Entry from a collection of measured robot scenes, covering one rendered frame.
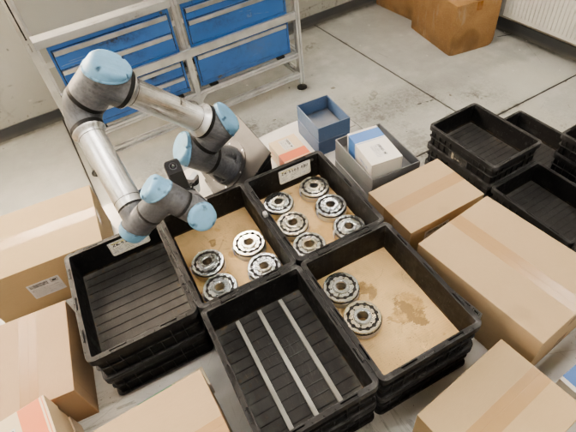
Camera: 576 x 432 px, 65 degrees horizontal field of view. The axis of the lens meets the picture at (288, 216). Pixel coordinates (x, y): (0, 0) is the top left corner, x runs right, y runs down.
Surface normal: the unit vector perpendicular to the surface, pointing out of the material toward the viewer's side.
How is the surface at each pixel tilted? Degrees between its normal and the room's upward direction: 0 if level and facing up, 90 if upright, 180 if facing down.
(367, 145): 0
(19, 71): 90
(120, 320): 0
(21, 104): 90
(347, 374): 0
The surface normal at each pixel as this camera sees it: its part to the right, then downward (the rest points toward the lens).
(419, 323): -0.10, -0.68
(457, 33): 0.30, 0.68
